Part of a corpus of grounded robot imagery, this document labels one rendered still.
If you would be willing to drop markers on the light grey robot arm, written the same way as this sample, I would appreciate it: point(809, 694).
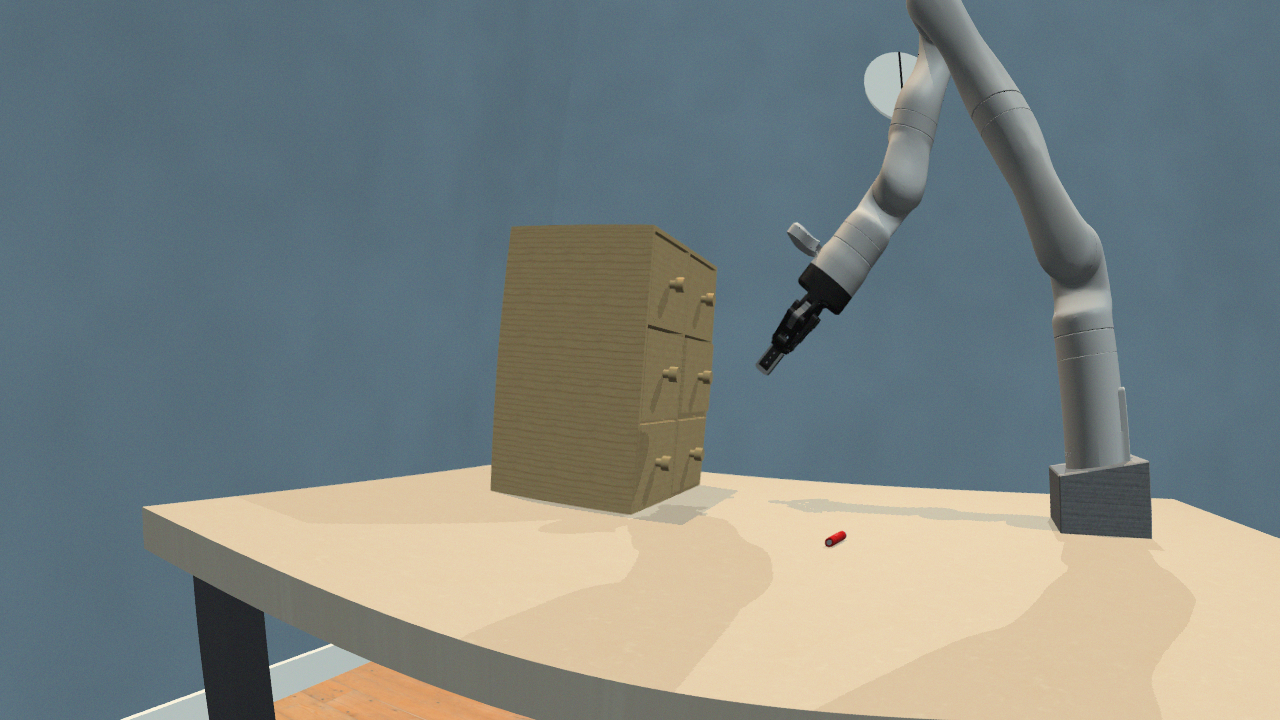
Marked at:
point(1094, 408)

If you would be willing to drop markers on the brown chest of drawers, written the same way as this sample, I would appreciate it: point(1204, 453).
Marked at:
point(571, 361)

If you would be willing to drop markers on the tan wooden drawer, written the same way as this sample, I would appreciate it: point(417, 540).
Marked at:
point(654, 461)
point(697, 376)
point(669, 276)
point(689, 452)
point(661, 374)
point(700, 295)

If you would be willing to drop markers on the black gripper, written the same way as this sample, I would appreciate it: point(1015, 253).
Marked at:
point(823, 292)

